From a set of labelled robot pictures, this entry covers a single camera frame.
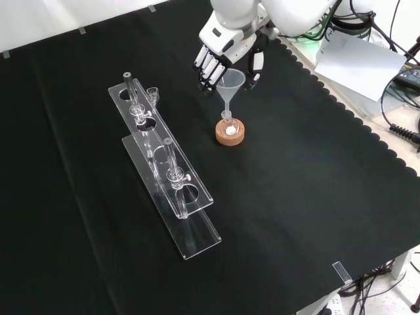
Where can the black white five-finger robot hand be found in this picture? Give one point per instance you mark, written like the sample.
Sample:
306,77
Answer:
226,36

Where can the clear plastic funnel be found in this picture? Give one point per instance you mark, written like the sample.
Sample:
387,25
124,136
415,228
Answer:
230,83

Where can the clear round-bottom flask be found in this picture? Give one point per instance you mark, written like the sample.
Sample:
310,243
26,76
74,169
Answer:
229,127

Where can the clear funnel stand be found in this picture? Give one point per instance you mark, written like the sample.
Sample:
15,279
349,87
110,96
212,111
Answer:
197,243

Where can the pale board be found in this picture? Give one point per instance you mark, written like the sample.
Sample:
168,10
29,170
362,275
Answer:
357,72

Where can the black bench cloth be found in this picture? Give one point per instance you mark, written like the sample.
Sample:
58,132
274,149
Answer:
295,180

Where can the black power adapter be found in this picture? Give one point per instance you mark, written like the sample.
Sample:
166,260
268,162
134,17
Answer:
408,73

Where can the white power strip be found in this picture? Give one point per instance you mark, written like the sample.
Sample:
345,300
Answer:
329,305

